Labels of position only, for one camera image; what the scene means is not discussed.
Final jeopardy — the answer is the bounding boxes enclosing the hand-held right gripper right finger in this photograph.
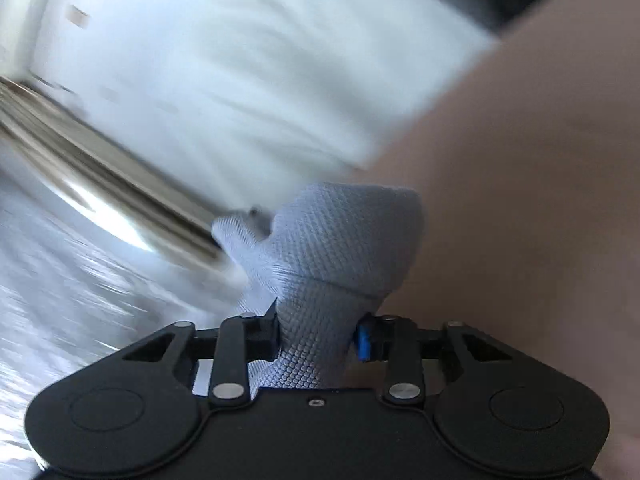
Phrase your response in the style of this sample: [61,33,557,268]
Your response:
[355,312,515,405]

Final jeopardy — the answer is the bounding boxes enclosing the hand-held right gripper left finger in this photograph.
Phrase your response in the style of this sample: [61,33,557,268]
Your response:
[120,298,282,407]

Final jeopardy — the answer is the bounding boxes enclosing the grey waffle shirt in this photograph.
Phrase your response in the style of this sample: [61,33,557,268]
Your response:
[211,182,426,391]

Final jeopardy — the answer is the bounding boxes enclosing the silver foil sheet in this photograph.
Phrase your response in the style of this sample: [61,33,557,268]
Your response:
[0,160,261,461]

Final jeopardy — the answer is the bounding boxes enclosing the beige curtain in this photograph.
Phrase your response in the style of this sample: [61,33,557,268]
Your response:
[0,75,226,261]

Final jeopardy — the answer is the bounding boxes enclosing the white draped cloth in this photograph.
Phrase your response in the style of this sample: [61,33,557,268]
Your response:
[30,0,501,211]

